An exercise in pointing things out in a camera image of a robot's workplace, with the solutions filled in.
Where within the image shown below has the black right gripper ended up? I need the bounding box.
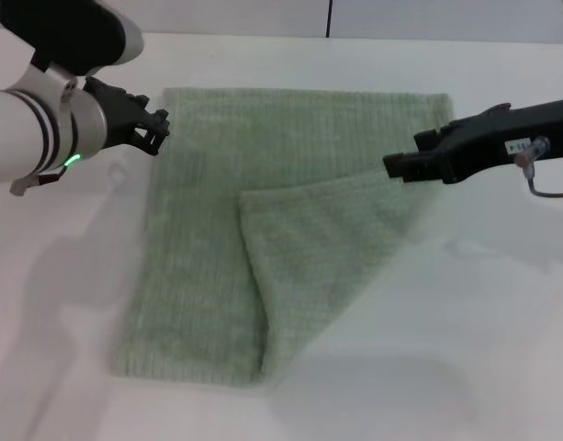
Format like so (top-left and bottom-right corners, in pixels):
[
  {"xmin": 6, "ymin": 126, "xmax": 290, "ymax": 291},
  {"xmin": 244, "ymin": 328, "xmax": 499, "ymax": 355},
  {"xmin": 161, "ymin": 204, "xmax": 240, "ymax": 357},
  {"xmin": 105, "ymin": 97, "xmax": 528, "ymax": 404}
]
[{"xmin": 382, "ymin": 97, "xmax": 563, "ymax": 186}]

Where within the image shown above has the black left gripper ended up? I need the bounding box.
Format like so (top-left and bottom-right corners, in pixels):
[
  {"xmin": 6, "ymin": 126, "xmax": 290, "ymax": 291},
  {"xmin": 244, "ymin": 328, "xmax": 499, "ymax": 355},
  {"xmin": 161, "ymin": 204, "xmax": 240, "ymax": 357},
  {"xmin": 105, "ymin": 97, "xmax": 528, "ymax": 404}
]
[{"xmin": 83, "ymin": 75, "xmax": 173, "ymax": 157}]

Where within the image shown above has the light green terry towel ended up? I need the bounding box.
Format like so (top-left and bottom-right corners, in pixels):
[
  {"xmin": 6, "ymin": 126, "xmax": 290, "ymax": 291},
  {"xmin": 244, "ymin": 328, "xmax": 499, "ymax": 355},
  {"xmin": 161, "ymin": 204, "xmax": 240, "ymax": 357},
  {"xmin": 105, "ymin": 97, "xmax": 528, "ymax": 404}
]
[{"xmin": 107, "ymin": 86, "xmax": 456, "ymax": 385}]

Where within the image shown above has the right wrist cable with plug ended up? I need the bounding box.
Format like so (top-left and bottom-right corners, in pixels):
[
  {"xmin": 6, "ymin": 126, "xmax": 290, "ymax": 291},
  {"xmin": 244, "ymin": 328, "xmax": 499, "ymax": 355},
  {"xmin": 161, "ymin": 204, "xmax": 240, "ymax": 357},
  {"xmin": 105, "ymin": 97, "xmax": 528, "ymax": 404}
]
[{"xmin": 513, "ymin": 136, "xmax": 563, "ymax": 200}]

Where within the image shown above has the wrist cable with plug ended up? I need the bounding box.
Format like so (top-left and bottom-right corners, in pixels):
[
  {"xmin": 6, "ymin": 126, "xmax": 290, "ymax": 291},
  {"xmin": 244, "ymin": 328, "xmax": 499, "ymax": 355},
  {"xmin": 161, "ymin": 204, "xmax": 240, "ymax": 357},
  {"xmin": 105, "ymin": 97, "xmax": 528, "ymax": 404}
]
[
  {"xmin": 8, "ymin": 164, "xmax": 76, "ymax": 198},
  {"xmin": 513, "ymin": 136, "xmax": 563, "ymax": 200}
]

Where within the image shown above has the left wrist cable with plug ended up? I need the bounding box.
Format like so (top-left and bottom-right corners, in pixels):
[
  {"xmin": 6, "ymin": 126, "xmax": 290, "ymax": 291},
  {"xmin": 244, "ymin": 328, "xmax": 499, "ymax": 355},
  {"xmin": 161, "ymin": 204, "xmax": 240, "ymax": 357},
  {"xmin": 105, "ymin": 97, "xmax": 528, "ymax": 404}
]
[{"xmin": 8, "ymin": 164, "xmax": 76, "ymax": 198}]

